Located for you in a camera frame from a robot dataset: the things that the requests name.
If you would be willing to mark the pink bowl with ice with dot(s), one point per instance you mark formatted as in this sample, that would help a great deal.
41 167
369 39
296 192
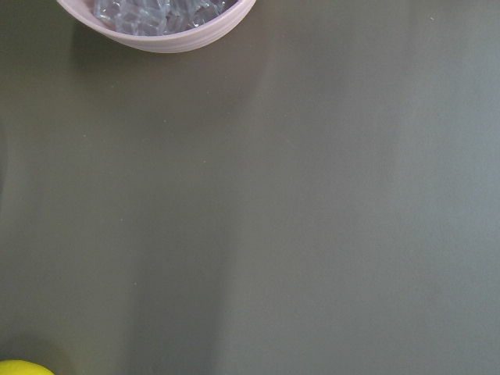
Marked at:
160 26

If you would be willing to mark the yellow lemon lower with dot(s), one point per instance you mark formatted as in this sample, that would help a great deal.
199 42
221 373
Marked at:
21 367

